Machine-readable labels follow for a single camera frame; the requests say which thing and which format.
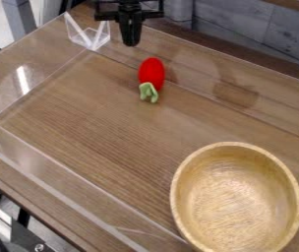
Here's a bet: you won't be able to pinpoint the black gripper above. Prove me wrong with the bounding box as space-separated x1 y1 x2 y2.
93 0 164 46

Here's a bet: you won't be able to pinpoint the red plush strawberry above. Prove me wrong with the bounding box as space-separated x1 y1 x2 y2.
137 57 165 103

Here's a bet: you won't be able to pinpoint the clear acrylic tray walls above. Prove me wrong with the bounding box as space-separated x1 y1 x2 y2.
0 20 299 252

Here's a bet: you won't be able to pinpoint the wooden bowl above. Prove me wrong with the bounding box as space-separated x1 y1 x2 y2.
169 142 299 252

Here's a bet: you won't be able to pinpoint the grey post top left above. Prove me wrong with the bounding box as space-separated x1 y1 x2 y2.
1 0 37 40

